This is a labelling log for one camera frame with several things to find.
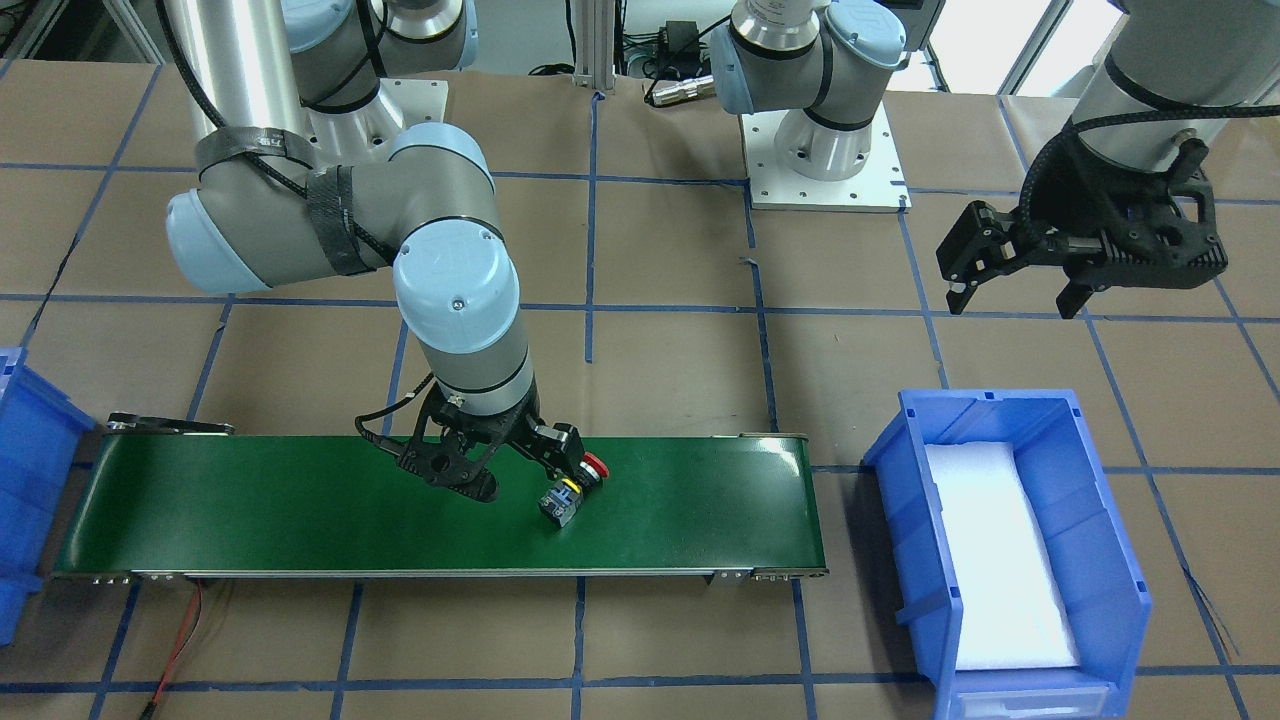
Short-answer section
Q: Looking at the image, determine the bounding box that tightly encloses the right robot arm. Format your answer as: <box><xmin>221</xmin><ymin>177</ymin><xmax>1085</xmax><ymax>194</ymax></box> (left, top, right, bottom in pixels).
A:
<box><xmin>156</xmin><ymin>1</ymin><xmax>608</xmax><ymax>521</ymax></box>

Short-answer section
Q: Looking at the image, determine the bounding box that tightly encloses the black power adapter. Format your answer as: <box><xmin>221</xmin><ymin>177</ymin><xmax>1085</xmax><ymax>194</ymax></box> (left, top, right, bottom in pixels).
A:
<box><xmin>658</xmin><ymin>20</ymin><xmax>701</xmax><ymax>76</ymax></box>

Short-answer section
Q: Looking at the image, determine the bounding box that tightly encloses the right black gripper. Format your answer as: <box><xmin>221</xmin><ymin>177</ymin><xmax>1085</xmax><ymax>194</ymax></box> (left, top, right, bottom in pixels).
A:
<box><xmin>396</xmin><ymin>386</ymin><xmax>585</xmax><ymax>503</ymax></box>

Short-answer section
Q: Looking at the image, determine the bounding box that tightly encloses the green conveyor belt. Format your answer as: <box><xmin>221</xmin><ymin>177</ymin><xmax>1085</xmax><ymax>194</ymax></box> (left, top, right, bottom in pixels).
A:
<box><xmin>52</xmin><ymin>433</ymin><xmax>828</xmax><ymax>583</ymax></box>

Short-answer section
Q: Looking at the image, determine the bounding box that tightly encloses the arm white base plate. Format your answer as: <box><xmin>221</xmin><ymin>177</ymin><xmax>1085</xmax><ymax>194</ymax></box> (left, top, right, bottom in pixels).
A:
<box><xmin>739</xmin><ymin>106</ymin><xmax>911</xmax><ymax>213</ymax></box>
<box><xmin>301</xmin><ymin>78</ymin><xmax>449</xmax><ymax>165</ymax></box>

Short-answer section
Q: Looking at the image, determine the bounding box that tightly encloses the aluminium profile post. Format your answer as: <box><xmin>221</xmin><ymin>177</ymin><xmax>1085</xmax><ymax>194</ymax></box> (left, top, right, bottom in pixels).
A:
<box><xmin>567</xmin><ymin>1</ymin><xmax>621</xmax><ymax>95</ymax></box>

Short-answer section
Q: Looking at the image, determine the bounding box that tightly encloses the blue destination bin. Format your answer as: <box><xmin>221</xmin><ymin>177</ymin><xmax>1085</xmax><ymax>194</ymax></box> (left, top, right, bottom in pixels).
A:
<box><xmin>1</xmin><ymin>346</ymin><xmax>93</xmax><ymax>644</ymax></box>

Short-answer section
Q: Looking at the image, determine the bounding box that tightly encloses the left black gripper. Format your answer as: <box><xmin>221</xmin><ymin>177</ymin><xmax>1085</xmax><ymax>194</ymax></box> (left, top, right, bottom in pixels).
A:
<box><xmin>936</xmin><ymin>131</ymin><xmax>1228</xmax><ymax>320</ymax></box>

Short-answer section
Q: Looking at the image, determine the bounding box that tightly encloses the red black wire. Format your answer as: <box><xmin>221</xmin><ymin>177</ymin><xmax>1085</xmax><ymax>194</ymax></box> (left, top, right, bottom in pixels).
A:
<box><xmin>143</xmin><ymin>578</ymin><xmax>204</xmax><ymax>720</ymax></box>

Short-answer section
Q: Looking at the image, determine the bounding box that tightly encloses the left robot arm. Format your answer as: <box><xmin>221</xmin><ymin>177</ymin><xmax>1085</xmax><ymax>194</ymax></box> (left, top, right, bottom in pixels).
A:
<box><xmin>708</xmin><ymin>1</ymin><xmax>1279</xmax><ymax>319</ymax></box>

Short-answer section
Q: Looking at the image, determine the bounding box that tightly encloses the red push button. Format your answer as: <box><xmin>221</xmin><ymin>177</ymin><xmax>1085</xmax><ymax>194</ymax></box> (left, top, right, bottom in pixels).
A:
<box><xmin>538</xmin><ymin>452</ymin><xmax>609</xmax><ymax>528</ymax></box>

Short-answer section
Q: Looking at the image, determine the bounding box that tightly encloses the white foam pad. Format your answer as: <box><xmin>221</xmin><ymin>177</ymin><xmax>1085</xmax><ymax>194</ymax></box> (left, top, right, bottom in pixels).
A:
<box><xmin>925</xmin><ymin>442</ymin><xmax>1079</xmax><ymax>671</ymax></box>

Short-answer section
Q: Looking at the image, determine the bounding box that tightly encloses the blue bin with buttons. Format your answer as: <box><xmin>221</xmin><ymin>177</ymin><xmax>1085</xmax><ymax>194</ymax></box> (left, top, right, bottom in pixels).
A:
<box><xmin>867</xmin><ymin>389</ymin><xmax>1152</xmax><ymax>719</ymax></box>

